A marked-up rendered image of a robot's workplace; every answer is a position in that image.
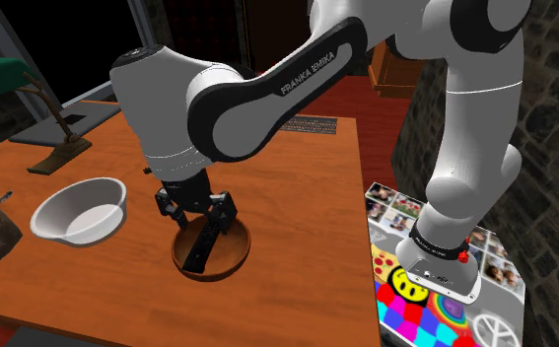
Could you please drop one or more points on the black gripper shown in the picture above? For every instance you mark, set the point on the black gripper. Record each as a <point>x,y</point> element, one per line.
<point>190,192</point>

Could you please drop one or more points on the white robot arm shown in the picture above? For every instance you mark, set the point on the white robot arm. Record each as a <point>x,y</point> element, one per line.
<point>476,144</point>

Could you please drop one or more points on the black remote control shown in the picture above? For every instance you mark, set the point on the black remote control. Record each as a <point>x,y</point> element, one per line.
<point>199,251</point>

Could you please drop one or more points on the brown wooden bowl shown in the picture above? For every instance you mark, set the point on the brown wooden bowl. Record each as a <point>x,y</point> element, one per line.
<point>236,250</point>

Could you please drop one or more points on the orange wooden desk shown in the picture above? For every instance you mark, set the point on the orange wooden desk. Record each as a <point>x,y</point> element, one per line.
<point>298,230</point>

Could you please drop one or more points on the white bowl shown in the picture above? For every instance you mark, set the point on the white bowl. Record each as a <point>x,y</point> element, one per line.
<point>91,226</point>

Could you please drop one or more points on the dark flat patterned pad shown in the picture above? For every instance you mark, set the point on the dark flat patterned pad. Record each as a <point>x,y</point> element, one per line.
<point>310,125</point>

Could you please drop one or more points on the green shade desk lamp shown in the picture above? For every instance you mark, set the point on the green shade desk lamp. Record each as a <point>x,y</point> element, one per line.
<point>62,153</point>

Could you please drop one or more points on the grey closed laptop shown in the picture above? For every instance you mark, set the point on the grey closed laptop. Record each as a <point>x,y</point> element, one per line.
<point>43,130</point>

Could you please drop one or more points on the grey framed window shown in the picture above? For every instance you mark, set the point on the grey framed window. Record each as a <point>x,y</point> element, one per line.
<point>67,43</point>

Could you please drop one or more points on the patterned robot stand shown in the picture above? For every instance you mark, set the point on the patterned robot stand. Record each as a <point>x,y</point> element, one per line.
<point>404,312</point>

